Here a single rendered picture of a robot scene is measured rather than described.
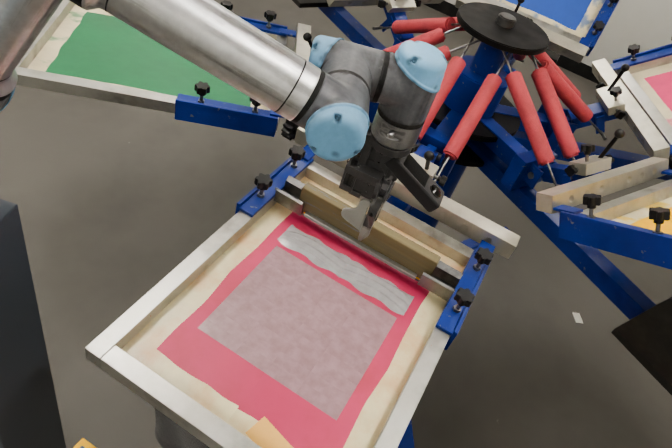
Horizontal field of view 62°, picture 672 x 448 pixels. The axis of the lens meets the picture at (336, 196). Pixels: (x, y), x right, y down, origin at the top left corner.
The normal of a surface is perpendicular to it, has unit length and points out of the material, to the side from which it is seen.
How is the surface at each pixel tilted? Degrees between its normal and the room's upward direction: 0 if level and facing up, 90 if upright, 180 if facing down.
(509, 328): 0
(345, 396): 0
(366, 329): 0
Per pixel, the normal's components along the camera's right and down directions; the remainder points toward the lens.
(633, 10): -0.48, 0.51
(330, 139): -0.09, 0.66
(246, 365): 0.23, -0.72
